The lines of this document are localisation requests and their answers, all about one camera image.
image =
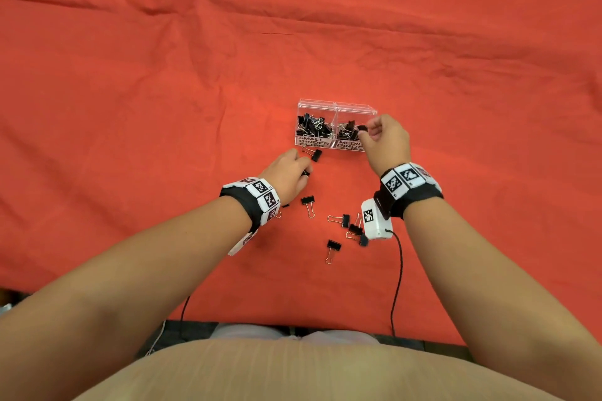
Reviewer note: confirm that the person's right forearm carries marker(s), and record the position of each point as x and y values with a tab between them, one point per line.
508	292

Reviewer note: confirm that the person's right hand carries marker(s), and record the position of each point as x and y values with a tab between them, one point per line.
388	147

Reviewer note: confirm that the red tablecloth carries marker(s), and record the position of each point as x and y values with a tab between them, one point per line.
141	86

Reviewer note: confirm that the black wristband with marker tags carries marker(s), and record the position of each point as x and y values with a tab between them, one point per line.
244	203
418	194

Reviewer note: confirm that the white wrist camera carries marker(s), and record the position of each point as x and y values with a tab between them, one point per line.
376	224
242	243

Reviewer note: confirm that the heap of sorted small clips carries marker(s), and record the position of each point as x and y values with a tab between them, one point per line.
312	125

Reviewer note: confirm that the pile of black binder clips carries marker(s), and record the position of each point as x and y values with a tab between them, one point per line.
334	244

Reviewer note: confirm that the person's left hand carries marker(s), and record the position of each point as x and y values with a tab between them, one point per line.
282	177

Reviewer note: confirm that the person's left forearm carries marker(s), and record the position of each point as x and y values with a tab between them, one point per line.
122	292

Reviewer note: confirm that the person's grey trousers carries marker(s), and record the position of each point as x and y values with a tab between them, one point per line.
240	331

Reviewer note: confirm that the person's beige shirt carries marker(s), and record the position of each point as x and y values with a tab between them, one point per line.
305	372

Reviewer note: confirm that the clear two-compartment plastic box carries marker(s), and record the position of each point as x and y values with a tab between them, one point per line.
324	107

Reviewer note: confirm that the heap of sorted medium clips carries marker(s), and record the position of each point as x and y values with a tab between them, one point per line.
348	129

